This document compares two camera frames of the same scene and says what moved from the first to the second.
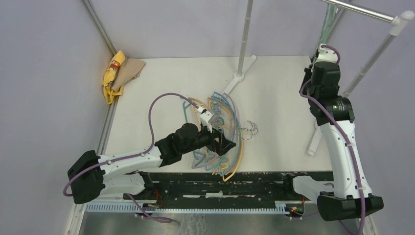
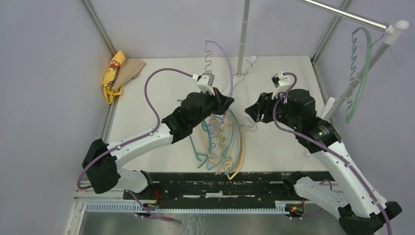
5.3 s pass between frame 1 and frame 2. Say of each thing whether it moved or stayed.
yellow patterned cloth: stayed
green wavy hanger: moved
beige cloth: stayed
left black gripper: moved
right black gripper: moved
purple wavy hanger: moved
